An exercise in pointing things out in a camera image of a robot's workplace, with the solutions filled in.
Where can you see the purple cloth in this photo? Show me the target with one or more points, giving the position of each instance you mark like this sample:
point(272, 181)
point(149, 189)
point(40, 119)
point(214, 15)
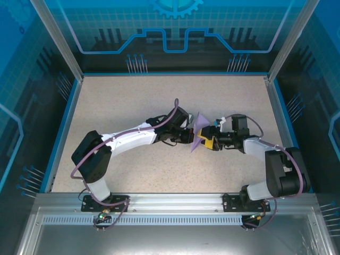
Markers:
point(200, 123)

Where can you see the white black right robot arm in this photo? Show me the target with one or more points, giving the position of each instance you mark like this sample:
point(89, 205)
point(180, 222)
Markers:
point(281, 172)

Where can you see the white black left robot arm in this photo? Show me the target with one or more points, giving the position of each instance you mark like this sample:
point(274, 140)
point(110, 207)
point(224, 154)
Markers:
point(90, 159)

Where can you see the blue grid print side panel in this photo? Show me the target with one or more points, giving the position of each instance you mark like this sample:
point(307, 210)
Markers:
point(24, 106)
point(318, 119)

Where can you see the grey metal tray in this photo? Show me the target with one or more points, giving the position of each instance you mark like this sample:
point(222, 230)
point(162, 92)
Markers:
point(170, 239)

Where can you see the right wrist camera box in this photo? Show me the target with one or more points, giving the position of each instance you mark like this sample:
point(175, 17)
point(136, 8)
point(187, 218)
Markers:
point(219, 122)

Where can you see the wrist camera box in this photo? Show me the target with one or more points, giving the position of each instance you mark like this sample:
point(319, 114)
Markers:
point(190, 118)
point(219, 122)

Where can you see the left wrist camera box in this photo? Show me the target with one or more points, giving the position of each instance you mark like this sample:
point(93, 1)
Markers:
point(190, 118)

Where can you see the aluminium side rail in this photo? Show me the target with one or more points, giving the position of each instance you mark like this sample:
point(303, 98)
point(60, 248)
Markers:
point(70, 119)
point(284, 132)

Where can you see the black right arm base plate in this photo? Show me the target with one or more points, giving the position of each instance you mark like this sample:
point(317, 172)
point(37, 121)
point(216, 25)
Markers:
point(229, 203)

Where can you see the aluminium mounting rail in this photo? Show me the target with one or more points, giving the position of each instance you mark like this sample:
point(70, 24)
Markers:
point(175, 202)

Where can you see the dark circuit print wall panel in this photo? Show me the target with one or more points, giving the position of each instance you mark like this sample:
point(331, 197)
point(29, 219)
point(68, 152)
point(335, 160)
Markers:
point(170, 58)

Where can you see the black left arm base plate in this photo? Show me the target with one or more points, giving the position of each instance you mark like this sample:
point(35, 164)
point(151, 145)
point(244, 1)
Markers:
point(119, 204)

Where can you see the aluminium frame post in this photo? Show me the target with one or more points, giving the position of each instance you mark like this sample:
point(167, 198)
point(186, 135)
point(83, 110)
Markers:
point(58, 40)
point(289, 40)

